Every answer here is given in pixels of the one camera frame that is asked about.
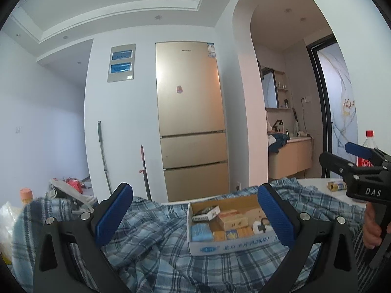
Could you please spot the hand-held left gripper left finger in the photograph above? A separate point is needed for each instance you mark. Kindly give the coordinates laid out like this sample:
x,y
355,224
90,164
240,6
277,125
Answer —
x,y
113,216

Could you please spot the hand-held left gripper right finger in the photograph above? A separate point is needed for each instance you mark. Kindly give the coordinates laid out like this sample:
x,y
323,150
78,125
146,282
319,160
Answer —
x,y
275,216

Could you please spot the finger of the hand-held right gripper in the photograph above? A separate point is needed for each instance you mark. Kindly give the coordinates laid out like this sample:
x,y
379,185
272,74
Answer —
x,y
357,151
336,163

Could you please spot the cardboard box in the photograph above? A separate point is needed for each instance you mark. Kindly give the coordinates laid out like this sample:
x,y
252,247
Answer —
x,y
232,245

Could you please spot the black cigarette pack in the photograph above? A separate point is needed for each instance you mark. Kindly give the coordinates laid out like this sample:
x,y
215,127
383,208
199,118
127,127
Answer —
x,y
206,214

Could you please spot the blue tissue pack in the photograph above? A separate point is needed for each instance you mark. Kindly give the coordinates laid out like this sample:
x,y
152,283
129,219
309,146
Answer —
x,y
200,232

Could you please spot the person's right hand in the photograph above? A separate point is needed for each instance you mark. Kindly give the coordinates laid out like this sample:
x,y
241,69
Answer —
x,y
371,226

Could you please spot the red soda bottle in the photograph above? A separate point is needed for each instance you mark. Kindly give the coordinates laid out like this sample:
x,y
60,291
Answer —
x,y
366,149

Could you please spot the yellow and blue small box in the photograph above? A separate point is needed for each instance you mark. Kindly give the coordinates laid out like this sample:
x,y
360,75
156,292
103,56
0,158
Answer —
x,y
233,235

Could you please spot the beige vanity cabinet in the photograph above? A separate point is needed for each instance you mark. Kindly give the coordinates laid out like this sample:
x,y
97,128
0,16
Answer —
x,y
290,158

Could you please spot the grey and white bundle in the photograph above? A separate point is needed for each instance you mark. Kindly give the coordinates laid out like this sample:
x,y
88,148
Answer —
x,y
70,195

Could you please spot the black-framed glass door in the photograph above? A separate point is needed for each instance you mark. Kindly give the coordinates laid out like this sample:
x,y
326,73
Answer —
x,y
339,106

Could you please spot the blue plaid blanket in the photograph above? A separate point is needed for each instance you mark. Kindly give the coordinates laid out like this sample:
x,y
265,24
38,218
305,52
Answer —
x,y
152,244

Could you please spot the red plastic bags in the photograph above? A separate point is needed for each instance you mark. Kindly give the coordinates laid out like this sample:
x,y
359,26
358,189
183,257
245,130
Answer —
x,y
74,183

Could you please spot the dark blue cloth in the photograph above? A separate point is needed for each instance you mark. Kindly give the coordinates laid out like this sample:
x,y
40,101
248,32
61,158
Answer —
x,y
279,142

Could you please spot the black faucet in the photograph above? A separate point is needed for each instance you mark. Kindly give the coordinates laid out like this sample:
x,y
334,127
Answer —
x,y
276,125

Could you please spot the bathroom mirror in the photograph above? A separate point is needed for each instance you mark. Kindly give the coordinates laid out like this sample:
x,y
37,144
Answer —
x,y
270,90

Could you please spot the white plastic bag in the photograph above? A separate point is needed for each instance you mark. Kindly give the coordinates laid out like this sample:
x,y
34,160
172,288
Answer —
x,y
9,226

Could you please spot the gold refrigerator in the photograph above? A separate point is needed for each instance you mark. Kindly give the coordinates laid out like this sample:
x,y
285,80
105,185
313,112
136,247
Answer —
x,y
191,122

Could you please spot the grey electrical panel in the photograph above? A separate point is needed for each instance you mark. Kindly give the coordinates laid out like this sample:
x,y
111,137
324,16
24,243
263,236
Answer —
x,y
121,62

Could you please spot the fridge energy label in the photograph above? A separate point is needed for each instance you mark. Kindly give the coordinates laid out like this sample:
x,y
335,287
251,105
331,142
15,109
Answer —
x,y
211,50

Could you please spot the wall shelf niche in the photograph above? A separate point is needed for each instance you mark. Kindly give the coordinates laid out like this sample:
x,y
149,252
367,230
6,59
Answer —
x,y
282,90

